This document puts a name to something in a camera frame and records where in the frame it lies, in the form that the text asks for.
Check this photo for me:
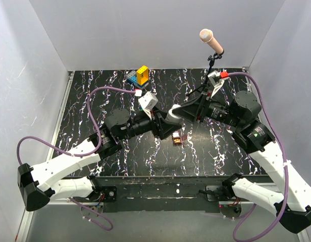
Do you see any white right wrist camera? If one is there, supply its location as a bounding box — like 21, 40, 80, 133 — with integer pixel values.
208, 71, 229, 98

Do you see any yellow blue toy brick stack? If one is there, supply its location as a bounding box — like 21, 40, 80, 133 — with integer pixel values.
126, 66, 149, 89

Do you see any pink microphone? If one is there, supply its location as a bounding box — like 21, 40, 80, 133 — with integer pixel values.
199, 29, 224, 54

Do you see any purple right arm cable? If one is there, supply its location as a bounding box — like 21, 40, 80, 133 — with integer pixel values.
227, 72, 290, 242

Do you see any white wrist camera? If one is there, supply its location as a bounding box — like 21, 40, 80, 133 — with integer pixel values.
208, 71, 229, 98
138, 91, 158, 119

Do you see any red weekly pill organizer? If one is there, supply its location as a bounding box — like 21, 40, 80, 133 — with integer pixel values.
172, 130, 188, 146

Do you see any white bottle cap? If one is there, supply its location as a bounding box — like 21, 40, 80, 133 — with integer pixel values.
168, 104, 181, 118

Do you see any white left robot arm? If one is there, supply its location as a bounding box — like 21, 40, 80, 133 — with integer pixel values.
18, 108, 182, 211

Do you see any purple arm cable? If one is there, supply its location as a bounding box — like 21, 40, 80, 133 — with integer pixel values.
227, 72, 290, 242
16, 86, 143, 231

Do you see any white vitamin pill bottle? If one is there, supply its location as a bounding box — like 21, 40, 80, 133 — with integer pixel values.
165, 110, 182, 125

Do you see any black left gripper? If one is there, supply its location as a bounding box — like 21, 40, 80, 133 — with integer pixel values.
119, 105, 181, 141

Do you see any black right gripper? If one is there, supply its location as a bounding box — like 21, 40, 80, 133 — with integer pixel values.
172, 87, 242, 129

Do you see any black microphone stand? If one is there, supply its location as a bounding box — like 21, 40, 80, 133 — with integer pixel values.
186, 51, 224, 97

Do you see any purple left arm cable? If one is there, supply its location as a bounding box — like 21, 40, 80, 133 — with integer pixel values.
16, 86, 143, 231

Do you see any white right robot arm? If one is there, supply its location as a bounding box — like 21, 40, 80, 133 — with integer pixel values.
172, 91, 311, 233

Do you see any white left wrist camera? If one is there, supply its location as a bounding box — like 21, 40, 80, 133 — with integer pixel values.
138, 91, 158, 119

